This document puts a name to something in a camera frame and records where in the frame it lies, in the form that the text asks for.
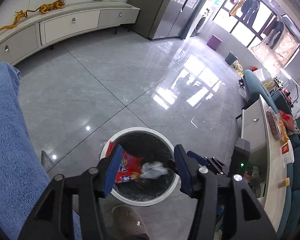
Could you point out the white TV cabinet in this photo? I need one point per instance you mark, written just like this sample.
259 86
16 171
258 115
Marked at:
43 30

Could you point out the teal sofa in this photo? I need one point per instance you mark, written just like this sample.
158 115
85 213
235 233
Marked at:
285 128

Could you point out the white round trash bin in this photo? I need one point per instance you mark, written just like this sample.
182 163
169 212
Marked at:
152 146

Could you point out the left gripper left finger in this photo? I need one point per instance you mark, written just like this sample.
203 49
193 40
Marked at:
52 215

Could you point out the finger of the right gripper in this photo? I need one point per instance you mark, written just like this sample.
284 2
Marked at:
200 160

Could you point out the blue towel mat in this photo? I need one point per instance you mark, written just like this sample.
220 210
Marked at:
32 206

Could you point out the white plastic bag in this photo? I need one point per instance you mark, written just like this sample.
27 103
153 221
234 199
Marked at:
153 170

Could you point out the white coffee table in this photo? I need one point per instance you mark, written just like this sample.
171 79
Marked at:
266 155

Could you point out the hanging dark clothes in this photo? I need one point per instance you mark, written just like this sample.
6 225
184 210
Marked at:
249 11

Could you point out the brown slipper foot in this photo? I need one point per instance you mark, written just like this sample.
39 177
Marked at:
129 223

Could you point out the golden tiger figurine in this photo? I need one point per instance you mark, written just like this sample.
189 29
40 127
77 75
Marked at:
45 8

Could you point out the red snack wrapper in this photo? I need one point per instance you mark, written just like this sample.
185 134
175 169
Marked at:
123 166

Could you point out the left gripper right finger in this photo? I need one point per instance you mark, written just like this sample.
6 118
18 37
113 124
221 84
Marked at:
243 216

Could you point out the white washing machine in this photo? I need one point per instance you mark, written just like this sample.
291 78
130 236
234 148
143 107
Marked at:
202 20

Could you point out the teal bin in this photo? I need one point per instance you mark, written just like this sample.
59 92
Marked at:
230 58

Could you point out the purple storage box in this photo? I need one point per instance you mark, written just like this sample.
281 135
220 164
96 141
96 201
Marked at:
214 42

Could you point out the grey refrigerator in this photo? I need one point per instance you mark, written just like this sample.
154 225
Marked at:
159 19

